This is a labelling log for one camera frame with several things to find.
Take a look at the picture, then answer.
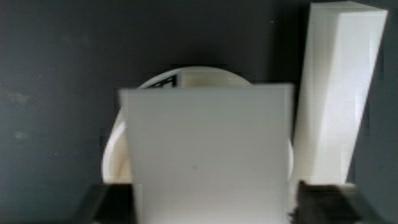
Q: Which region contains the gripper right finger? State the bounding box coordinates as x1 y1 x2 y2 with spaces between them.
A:
290 181 370 224

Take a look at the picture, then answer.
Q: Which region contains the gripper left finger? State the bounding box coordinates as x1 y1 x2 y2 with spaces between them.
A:
82 184 135 224

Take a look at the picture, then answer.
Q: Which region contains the white round stool seat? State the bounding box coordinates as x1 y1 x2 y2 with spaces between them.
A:
101 66 292 185

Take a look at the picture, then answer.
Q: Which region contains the white right barrier block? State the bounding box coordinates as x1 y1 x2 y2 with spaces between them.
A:
292 1 388 184

